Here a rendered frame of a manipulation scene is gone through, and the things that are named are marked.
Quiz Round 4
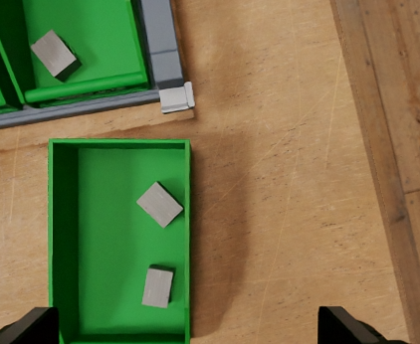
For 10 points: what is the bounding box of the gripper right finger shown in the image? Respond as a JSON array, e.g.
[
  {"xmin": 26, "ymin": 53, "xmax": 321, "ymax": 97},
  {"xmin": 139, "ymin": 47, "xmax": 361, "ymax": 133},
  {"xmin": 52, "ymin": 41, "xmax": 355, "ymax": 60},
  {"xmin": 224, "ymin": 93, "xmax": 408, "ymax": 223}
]
[{"xmin": 317, "ymin": 306, "xmax": 410, "ymax": 344}]

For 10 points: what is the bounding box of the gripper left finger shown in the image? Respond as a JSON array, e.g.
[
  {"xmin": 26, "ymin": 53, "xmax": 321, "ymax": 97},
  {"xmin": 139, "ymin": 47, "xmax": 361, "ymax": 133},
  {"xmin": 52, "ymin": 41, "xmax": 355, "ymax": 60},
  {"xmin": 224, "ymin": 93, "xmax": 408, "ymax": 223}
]
[{"xmin": 0, "ymin": 307, "xmax": 60, "ymax": 344}]

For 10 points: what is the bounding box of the grey shelf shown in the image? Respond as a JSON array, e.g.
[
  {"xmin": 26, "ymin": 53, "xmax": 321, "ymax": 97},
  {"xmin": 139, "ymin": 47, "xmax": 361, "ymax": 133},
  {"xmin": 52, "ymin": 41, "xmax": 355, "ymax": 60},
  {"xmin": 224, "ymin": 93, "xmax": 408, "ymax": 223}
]
[{"xmin": 0, "ymin": 0, "xmax": 195, "ymax": 129}]

